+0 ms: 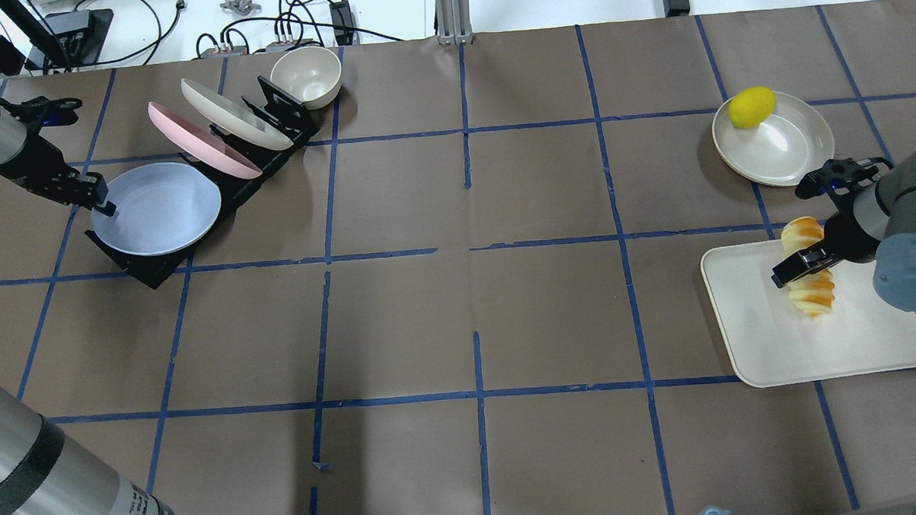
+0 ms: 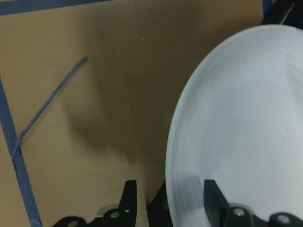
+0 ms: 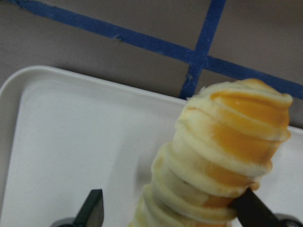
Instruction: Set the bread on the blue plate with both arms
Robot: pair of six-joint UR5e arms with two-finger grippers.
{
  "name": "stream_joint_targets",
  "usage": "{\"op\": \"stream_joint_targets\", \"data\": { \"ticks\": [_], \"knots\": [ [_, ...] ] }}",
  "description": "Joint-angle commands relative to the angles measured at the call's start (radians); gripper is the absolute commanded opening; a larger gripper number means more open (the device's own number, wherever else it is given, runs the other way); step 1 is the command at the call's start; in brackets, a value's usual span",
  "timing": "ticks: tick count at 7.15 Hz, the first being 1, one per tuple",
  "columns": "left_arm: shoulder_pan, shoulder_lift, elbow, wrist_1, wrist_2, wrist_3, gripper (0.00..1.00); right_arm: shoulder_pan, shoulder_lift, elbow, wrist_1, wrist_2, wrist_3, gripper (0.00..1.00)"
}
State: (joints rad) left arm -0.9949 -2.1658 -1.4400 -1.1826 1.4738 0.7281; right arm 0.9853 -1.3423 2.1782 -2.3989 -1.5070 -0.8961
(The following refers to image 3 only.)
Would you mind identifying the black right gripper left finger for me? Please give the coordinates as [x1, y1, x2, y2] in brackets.
[73, 189, 104, 227]

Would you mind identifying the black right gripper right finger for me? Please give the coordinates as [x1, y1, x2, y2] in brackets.
[231, 188, 282, 227]

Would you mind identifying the white rectangular tray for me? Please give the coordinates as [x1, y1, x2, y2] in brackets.
[0, 66, 303, 227]

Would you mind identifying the yellow spiral bread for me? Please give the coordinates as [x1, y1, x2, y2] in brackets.
[130, 79, 293, 227]

